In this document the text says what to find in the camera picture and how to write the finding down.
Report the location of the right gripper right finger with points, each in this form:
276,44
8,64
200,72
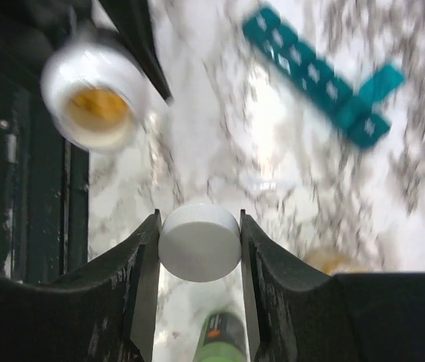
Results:
297,313

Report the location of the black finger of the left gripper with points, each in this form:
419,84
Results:
132,20

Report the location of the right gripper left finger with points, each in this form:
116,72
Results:
102,311

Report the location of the white pill bottle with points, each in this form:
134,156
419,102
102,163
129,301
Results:
94,91

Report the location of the white bottle cap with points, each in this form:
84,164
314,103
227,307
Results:
200,243

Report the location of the teal weekly pill organizer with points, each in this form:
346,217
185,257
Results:
350,111

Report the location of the amber pill bottle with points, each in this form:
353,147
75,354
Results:
331,261

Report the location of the green pill bottle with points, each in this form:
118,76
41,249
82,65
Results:
222,339

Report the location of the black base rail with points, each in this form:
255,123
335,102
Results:
44,198

